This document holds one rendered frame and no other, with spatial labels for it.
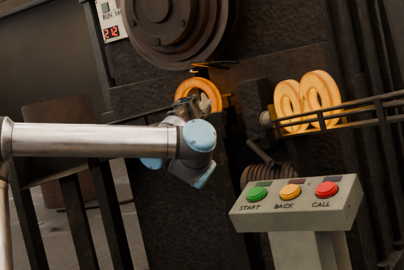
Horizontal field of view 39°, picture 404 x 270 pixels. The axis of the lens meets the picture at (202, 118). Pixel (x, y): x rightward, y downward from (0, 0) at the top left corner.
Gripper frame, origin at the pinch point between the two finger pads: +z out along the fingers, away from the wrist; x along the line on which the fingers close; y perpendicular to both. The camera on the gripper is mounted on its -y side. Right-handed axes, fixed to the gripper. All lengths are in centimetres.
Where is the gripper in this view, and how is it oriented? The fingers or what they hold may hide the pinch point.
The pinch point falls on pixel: (208, 103)
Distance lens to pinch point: 191.1
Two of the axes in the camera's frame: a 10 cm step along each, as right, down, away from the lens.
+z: 4.5, -4.8, 7.5
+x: -8.1, 1.3, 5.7
